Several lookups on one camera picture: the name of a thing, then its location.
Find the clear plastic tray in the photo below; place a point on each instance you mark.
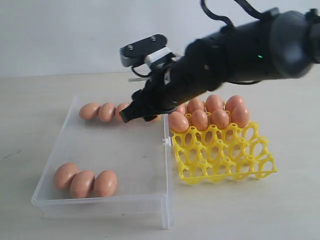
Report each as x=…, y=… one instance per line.
x=138, y=152

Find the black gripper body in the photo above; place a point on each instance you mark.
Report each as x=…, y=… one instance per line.
x=191, y=76

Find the yellow plastic egg tray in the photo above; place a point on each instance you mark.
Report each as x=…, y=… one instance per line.
x=216, y=154

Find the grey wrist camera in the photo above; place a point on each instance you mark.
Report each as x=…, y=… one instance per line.
x=145, y=51

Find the brown egg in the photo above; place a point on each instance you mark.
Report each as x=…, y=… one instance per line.
x=195, y=104
x=82, y=184
x=178, y=122
x=220, y=118
x=156, y=119
x=233, y=102
x=240, y=115
x=214, y=102
x=199, y=119
x=64, y=175
x=105, y=184
x=118, y=109
x=181, y=109
x=107, y=112
x=89, y=111

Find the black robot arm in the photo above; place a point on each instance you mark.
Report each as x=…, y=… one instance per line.
x=274, y=46

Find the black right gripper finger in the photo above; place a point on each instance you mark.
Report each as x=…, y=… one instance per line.
x=147, y=110

